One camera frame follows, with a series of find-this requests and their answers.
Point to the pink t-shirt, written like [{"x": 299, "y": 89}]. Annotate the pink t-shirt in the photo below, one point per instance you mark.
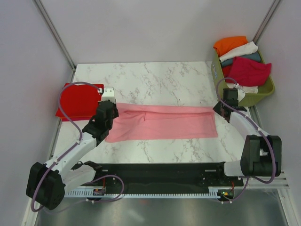
[{"x": 158, "y": 122}]

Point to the left aluminium frame post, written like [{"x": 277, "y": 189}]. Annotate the left aluminium frame post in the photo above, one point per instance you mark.
[{"x": 49, "y": 23}]

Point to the right aluminium frame post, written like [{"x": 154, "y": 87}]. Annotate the right aluminium frame post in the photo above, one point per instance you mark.
[{"x": 266, "y": 20}]

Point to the white slotted cable duct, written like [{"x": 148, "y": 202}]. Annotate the white slotted cable duct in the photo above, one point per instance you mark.
[{"x": 98, "y": 192}]

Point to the aluminium frame post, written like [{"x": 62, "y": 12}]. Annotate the aluminium frame post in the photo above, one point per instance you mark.
[
  {"x": 49, "y": 23},
  {"x": 266, "y": 20}
]

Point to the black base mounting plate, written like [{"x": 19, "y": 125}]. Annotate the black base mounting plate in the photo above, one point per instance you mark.
[{"x": 162, "y": 178}]

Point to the red t-shirt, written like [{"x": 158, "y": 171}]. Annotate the red t-shirt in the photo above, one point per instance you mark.
[
  {"x": 226, "y": 71},
  {"x": 80, "y": 101}
]

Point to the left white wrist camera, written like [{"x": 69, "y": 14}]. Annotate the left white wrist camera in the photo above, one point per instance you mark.
[{"x": 107, "y": 94}]

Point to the white t-shirt in basket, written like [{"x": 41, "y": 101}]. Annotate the white t-shirt in basket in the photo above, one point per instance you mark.
[{"x": 246, "y": 49}]

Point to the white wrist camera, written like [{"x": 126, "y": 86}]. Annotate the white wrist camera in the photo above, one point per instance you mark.
[
  {"x": 241, "y": 93},
  {"x": 107, "y": 94}
]

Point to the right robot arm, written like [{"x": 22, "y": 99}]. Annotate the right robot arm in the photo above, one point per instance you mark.
[{"x": 261, "y": 157}]

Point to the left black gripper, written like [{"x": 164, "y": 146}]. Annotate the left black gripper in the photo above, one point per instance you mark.
[{"x": 114, "y": 108}]

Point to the olive green plastic basket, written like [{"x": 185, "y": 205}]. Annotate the olive green plastic basket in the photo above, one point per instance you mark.
[{"x": 251, "y": 99}]

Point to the orange t-shirt in basket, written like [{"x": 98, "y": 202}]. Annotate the orange t-shirt in basket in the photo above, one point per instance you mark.
[{"x": 224, "y": 45}]

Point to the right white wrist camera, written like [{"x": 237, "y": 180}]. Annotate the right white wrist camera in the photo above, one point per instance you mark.
[{"x": 241, "y": 93}]

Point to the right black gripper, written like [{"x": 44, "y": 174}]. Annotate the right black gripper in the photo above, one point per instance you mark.
[{"x": 217, "y": 109}]

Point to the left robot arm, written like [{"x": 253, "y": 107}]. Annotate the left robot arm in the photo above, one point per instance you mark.
[{"x": 48, "y": 182}]

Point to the crimson t-shirt in basket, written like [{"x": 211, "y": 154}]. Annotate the crimson t-shirt in basket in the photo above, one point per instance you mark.
[{"x": 247, "y": 72}]

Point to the white cloth basket bottom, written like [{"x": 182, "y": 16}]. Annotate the white cloth basket bottom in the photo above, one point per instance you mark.
[{"x": 246, "y": 89}]

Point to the red t-shirt in basket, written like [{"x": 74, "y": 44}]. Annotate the red t-shirt in basket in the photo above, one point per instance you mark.
[{"x": 226, "y": 71}]

